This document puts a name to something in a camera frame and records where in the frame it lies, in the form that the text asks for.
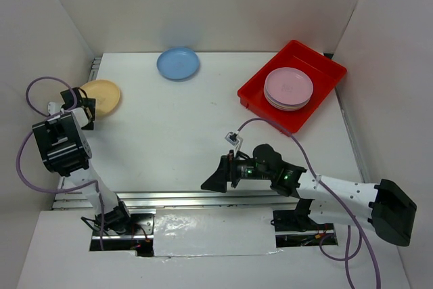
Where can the blue plate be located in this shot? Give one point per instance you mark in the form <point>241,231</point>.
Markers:
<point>178,63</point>

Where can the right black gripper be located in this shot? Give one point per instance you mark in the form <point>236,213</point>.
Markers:
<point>218,181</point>

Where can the white taped cover panel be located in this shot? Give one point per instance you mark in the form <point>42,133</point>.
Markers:
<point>214,232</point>

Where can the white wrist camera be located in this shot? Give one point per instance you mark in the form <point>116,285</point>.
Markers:
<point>235,140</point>
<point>54,108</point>

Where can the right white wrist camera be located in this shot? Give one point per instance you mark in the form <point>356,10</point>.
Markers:
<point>235,140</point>

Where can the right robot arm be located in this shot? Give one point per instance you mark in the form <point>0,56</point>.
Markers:
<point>380,207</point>

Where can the pink plate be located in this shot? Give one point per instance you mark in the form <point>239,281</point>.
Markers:
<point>289,85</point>

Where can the red plastic bin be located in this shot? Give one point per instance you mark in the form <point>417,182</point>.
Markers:
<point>324,73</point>

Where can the orange plate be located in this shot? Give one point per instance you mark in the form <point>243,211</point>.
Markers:
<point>106,94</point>

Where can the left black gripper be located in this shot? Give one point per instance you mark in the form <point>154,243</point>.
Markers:
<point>90,103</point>

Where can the purple plate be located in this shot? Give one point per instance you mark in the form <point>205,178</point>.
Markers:
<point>285,107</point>

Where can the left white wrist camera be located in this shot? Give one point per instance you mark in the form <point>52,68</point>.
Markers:
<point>54,108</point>

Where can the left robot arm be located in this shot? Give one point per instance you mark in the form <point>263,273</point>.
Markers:
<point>65,150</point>

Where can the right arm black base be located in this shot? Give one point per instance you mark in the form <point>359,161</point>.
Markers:
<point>289,221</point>

